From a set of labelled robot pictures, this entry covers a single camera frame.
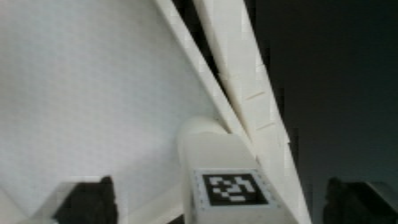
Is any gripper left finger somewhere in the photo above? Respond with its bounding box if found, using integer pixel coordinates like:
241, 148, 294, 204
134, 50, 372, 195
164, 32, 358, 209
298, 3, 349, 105
24, 176, 118, 224

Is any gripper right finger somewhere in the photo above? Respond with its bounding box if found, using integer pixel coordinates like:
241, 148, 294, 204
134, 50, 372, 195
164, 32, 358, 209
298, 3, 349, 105
321, 177, 398, 224

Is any white desk top tray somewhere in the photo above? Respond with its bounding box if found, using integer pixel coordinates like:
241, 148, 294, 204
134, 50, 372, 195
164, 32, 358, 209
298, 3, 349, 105
0, 0, 239, 224

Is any white U-shaped fence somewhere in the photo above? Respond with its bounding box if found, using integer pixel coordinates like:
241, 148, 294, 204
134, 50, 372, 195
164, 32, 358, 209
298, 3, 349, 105
193, 0, 312, 224

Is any white desk leg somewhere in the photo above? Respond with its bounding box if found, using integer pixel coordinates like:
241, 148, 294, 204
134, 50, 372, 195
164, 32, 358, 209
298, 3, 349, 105
177, 117, 298, 224

